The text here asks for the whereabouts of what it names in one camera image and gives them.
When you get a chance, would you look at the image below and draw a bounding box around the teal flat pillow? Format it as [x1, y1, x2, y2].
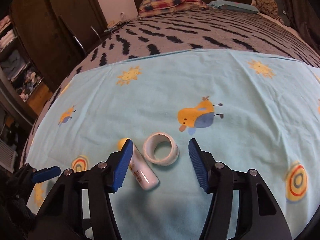
[208, 0, 259, 14]

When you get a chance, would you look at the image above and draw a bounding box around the white tube yellow cap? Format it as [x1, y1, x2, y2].
[129, 144, 159, 191]

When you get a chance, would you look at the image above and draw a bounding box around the white tape roll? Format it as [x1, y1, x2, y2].
[143, 132, 180, 166]

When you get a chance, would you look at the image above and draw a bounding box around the light blue cartoon sheet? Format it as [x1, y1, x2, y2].
[27, 49, 319, 239]

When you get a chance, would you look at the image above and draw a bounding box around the plaid red blue pillow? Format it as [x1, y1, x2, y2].
[138, 0, 208, 17]

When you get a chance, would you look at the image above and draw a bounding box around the dark wooden wardrobe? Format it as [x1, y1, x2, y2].
[1, 0, 107, 130]

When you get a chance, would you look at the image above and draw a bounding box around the dark brown curtain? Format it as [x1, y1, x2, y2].
[283, 0, 319, 53]

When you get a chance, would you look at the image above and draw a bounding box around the brown patterned cushion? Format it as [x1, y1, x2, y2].
[252, 0, 290, 27]

